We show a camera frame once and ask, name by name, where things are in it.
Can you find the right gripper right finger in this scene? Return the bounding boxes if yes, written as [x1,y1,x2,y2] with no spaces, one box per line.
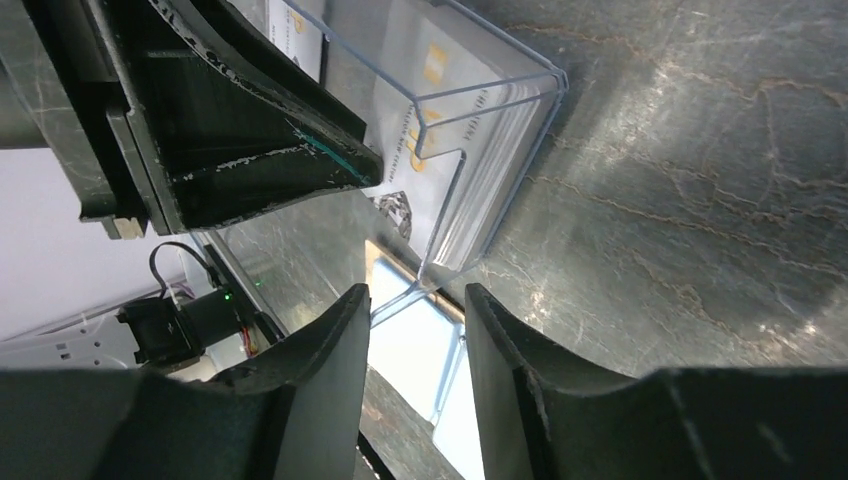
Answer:
[465,283,847,479]

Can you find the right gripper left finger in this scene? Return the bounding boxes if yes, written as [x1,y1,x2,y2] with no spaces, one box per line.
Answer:
[1,283,370,479]

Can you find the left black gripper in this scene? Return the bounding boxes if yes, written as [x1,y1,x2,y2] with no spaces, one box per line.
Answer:
[1,1,384,239]

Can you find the tan leather card holder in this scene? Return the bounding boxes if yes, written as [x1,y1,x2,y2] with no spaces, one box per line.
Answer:
[365,241,485,479]

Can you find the clear acrylic card stand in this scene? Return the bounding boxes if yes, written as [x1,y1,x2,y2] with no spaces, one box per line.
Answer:
[237,1,568,325]

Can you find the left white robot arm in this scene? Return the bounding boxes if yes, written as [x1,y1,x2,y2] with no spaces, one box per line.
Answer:
[1,1,384,369]

